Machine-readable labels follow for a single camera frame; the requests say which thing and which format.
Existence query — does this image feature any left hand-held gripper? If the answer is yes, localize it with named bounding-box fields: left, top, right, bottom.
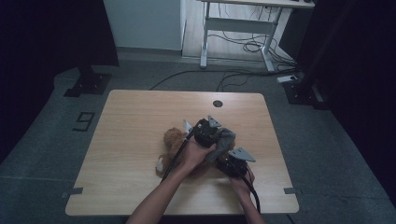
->
left=194, top=115, right=222, bottom=149

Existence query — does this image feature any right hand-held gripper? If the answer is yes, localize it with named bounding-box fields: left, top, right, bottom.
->
left=217, top=147, right=256, bottom=179

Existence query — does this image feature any person's right hand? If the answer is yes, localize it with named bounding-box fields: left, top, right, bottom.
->
left=230, top=169, right=256, bottom=195

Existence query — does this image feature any person's left hand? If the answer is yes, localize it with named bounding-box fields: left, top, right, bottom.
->
left=181, top=137, right=217, bottom=174

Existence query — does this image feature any white power strip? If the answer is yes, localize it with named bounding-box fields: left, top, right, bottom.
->
left=276, top=75, right=298, bottom=84

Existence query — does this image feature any black stand base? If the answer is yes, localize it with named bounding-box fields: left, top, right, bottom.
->
left=283, top=78, right=330, bottom=110
left=64, top=64, right=112, bottom=98

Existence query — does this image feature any dark curtain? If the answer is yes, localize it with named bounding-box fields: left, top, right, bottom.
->
left=295, top=0, right=396, bottom=200
left=0, top=0, right=120, bottom=162

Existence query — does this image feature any right hand-held gripper black cable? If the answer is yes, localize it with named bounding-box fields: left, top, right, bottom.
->
left=241, top=166, right=262, bottom=214

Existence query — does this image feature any hand-held gripper black cable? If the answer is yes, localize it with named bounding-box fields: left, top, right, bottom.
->
left=160, top=122, right=204, bottom=183
left=241, top=166, right=262, bottom=214

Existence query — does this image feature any left hand-held gripper black cable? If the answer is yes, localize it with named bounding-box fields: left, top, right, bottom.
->
left=160, top=122, right=204, bottom=183

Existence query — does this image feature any long black floor cable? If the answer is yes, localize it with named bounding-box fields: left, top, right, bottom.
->
left=148, top=68, right=297, bottom=91

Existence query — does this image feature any tangle of black floor cables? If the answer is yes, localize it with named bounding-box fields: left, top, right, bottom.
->
left=208, top=31, right=297, bottom=68

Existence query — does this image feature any white desk frame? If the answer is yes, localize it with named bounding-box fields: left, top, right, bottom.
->
left=199, top=0, right=316, bottom=73

